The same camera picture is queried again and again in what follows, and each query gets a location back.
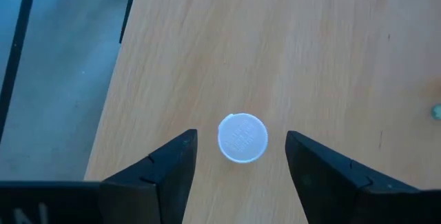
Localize yellow medicine bottle white cap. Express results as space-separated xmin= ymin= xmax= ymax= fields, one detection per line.
xmin=217 ymin=112 xmax=269 ymax=165

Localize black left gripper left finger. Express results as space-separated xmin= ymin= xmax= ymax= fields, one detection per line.
xmin=99 ymin=129 xmax=198 ymax=224

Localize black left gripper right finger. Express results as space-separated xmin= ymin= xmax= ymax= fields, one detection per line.
xmin=285 ymin=130 xmax=423 ymax=224

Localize teal medicine bottle white cap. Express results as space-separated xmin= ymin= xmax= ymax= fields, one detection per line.
xmin=430 ymin=103 xmax=441 ymax=121

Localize wooden shelf black metal legs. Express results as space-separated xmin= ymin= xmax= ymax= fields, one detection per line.
xmin=84 ymin=0 xmax=441 ymax=224

